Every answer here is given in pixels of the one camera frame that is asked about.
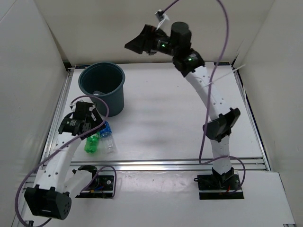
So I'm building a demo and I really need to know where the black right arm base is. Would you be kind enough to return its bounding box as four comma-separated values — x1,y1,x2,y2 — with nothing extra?
194,175,244,200

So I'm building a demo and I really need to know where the dark teal plastic bin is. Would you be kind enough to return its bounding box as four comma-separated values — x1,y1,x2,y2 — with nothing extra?
78,62,125,117

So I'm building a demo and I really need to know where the blue label clear bottle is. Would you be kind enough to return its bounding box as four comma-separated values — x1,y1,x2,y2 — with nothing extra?
99,121,116,154

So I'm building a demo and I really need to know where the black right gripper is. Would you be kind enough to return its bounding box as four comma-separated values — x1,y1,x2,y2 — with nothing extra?
124,26,178,58

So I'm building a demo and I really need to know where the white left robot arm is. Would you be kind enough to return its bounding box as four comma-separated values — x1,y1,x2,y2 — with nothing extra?
25,101,102,220

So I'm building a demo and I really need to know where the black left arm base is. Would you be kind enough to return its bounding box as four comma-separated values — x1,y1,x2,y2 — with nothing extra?
77,172,116,199

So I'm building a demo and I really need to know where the white label clear bottle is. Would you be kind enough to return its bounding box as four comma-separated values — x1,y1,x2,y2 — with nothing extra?
93,90,105,96

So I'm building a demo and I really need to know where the green plastic soda bottle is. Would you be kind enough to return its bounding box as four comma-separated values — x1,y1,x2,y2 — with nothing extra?
84,132,100,153

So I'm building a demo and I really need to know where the aluminium table frame rail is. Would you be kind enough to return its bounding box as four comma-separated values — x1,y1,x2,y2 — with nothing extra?
69,157,269,171

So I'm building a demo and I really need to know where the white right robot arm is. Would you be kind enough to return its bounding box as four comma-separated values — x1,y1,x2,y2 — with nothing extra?
125,22,241,189

